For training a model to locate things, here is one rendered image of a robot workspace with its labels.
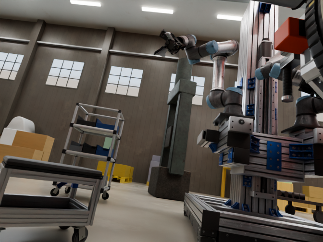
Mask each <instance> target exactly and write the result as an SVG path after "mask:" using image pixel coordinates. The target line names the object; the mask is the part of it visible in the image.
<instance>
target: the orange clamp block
mask: <svg viewBox="0 0 323 242"><path fill-rule="evenodd" d="M308 48H309V46H308V43H307V39H306V31H305V20H304V19H299V18H294V17H288V18H287V19H286V20H285V22H284V23H283V24H282V25H281V26H280V27H279V28H278V29H277V30H276V32H275V33H274V49H275V50H279V51H284V52H290V53H295V54H301V53H302V52H304V51H305V50H306V49H308Z"/></svg>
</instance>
